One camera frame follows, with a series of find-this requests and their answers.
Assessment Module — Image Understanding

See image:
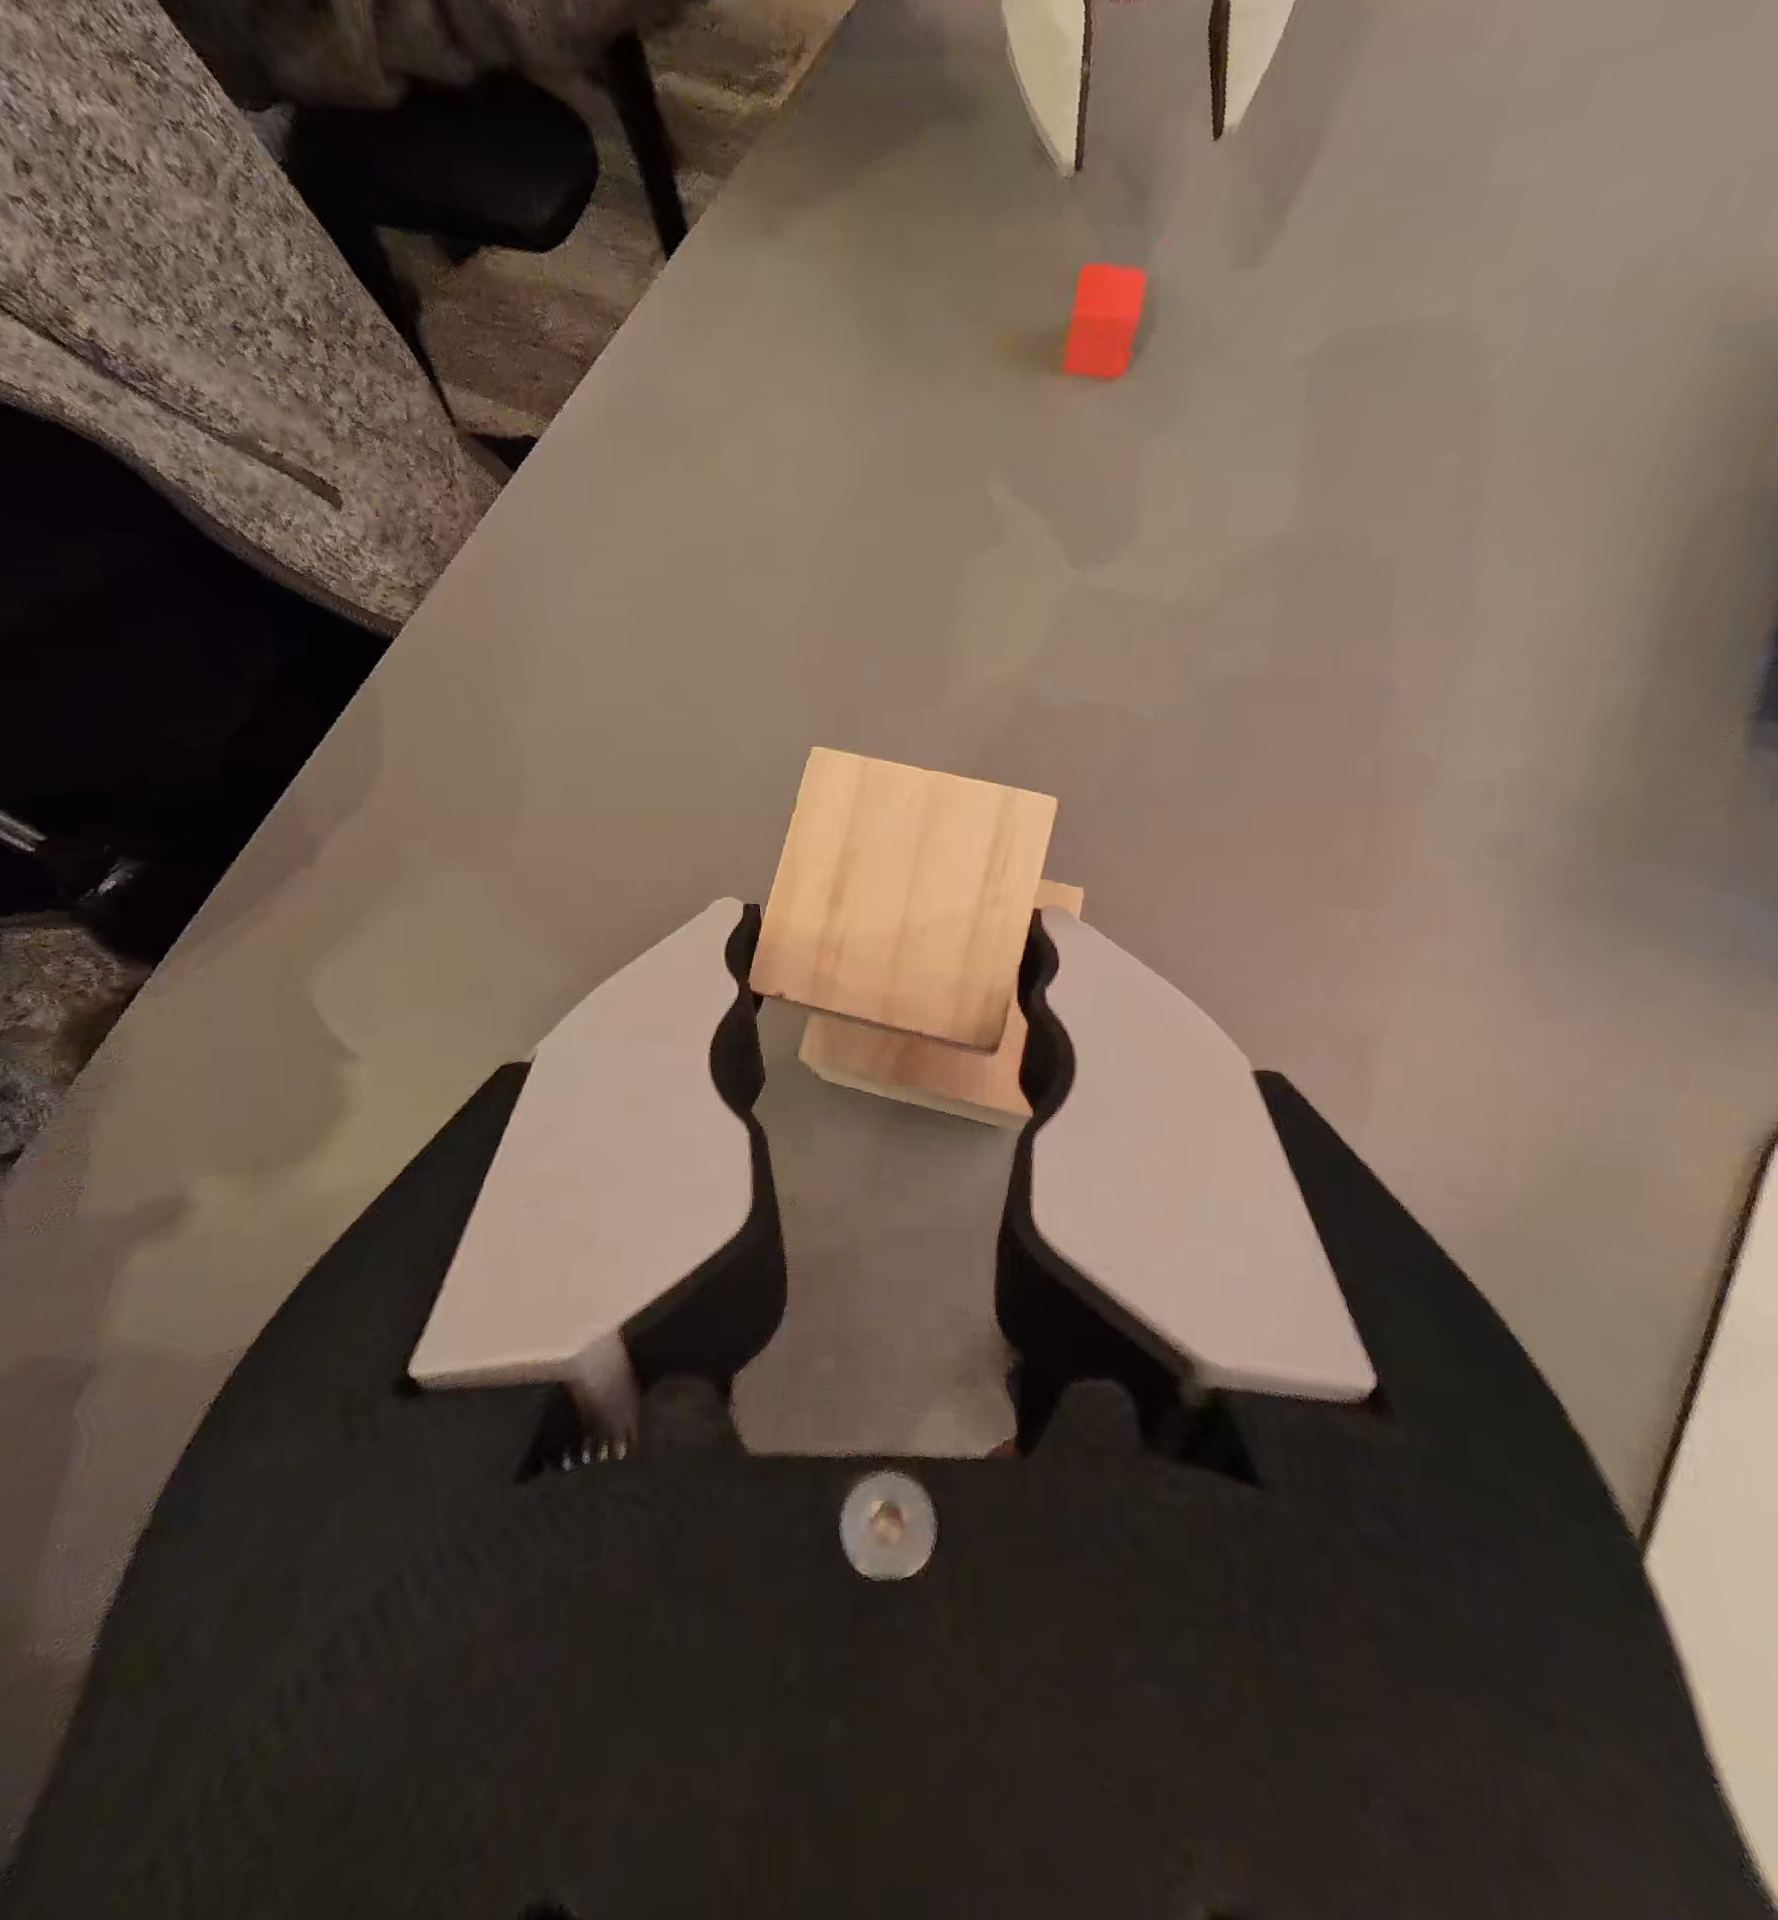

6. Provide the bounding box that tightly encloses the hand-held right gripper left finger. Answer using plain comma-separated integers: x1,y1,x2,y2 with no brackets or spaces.
405,899,790,1390

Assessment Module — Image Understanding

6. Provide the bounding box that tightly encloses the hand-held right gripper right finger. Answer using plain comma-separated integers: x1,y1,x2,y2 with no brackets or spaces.
999,908,1381,1407

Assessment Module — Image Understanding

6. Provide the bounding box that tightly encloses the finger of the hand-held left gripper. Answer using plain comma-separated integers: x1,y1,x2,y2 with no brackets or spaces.
1001,0,1101,178
1204,0,1301,142

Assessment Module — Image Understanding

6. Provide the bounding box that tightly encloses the light wooden cube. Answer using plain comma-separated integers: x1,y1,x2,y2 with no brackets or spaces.
800,882,1089,1130
747,746,1059,1048

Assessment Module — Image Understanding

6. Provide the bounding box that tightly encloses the red wooden cube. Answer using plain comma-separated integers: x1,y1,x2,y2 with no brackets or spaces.
1059,262,1149,382

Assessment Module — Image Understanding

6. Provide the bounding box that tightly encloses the black office chair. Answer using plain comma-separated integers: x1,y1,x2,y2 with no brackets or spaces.
288,31,690,441

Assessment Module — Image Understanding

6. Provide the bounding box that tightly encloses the white rounded board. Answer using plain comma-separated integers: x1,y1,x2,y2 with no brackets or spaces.
1639,1102,1778,1920

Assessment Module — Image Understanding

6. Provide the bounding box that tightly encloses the grey flecked fabric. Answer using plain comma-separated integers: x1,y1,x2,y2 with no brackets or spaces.
0,0,512,641

